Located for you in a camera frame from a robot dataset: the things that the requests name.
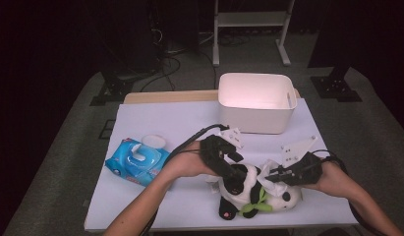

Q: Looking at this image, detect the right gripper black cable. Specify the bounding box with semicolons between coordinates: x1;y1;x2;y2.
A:
312;148;377;236

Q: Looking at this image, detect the black stand base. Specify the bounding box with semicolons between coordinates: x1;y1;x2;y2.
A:
310;67;364;103
89;72;135;107

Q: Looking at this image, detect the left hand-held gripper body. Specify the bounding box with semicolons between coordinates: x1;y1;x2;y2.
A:
200;127;245;169

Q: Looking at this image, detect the black floor frame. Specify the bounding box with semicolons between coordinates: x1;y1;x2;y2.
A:
98;119;116;141

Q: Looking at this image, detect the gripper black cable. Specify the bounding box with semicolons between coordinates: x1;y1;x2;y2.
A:
312;148;377;236
163;123;230;165

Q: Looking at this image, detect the person's left hand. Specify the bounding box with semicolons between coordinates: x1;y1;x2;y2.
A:
163;141;221;180

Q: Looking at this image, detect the person's right hand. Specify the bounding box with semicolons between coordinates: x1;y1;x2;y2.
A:
302;161;350;199

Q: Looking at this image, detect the white storage bin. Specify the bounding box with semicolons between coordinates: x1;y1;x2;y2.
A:
217;72;298;135

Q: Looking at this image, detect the bundle of floor cables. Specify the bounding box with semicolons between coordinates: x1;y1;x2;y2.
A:
139;28;217;92

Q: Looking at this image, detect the blue wet wipes pack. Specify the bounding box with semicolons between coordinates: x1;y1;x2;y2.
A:
104;134;173;188

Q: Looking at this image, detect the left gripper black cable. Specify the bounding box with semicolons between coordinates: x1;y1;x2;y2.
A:
163;123;230;165

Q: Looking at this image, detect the panda plush toy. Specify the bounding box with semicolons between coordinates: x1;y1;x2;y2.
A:
207;162;304;221

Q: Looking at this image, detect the white wet wipe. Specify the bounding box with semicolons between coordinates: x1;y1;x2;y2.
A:
257;159;291;198

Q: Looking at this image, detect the white metal stand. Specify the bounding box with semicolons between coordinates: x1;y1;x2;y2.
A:
212;0;296;68

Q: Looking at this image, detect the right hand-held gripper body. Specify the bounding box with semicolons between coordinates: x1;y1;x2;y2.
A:
281;136;323;187

